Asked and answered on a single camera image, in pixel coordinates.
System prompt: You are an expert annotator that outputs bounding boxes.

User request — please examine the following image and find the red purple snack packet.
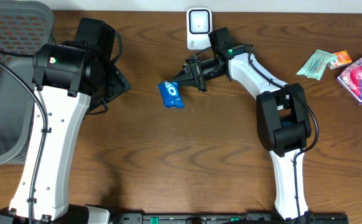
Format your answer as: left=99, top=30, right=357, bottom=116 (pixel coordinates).
left=336, top=57, right=362, bottom=105

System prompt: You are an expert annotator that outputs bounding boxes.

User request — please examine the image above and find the small orange tissue pack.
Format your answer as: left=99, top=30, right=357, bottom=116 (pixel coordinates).
left=328, top=50, right=352, bottom=70

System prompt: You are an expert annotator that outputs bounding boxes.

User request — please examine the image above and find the blue Oreo cookie pack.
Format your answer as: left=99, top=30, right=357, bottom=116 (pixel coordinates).
left=157, top=81, right=185, bottom=108

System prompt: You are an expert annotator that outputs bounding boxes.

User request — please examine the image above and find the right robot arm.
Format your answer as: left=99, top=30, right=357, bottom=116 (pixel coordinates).
left=158, top=27, right=318, bottom=223

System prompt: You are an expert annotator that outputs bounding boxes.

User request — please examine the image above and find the white barcode scanner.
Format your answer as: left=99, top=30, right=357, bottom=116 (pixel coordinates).
left=186, top=7, right=213, bottom=50

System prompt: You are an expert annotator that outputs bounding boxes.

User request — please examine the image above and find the teal wet wipes pack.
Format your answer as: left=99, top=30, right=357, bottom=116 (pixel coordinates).
left=297, top=50, right=337, bottom=80

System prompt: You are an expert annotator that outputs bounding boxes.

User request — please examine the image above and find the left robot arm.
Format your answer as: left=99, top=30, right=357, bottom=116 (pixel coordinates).
left=0, top=17, right=131, bottom=223

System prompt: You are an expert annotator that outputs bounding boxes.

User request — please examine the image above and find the grey plastic mesh basket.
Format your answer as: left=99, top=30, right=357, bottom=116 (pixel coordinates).
left=0, top=1, right=56, bottom=165

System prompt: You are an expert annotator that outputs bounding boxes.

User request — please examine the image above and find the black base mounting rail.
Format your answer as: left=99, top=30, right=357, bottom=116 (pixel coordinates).
left=114, top=212, right=349, bottom=224

